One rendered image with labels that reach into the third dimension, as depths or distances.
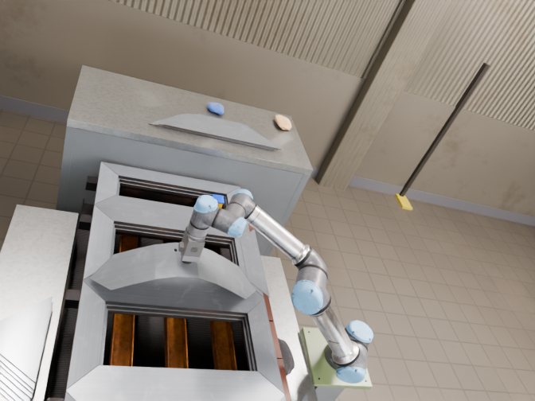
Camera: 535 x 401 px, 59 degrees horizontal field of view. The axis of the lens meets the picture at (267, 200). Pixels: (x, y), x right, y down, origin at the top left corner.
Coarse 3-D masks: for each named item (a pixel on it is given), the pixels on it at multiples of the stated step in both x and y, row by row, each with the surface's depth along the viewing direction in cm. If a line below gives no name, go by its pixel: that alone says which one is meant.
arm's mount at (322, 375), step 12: (312, 336) 220; (312, 348) 215; (324, 348) 217; (312, 360) 210; (324, 360) 212; (312, 372) 206; (324, 372) 208; (324, 384) 203; (336, 384) 205; (348, 384) 207; (360, 384) 209
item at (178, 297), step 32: (160, 192) 245; (192, 192) 249; (128, 224) 213; (96, 288) 180; (128, 288) 185; (160, 288) 191; (192, 288) 196; (224, 288) 203; (256, 288) 209; (224, 320) 195
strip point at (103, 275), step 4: (112, 256) 186; (108, 260) 185; (112, 260) 184; (104, 264) 184; (108, 264) 183; (112, 264) 183; (100, 268) 182; (104, 268) 182; (108, 268) 182; (112, 268) 181; (96, 272) 181; (100, 272) 181; (104, 272) 181; (108, 272) 180; (112, 272) 180; (92, 276) 180; (96, 276) 180; (100, 276) 179; (104, 276) 179; (108, 276) 179; (96, 280) 178; (100, 280) 178; (104, 280) 178; (108, 280) 177; (100, 284) 176; (104, 284) 176; (108, 284) 176; (108, 288) 174
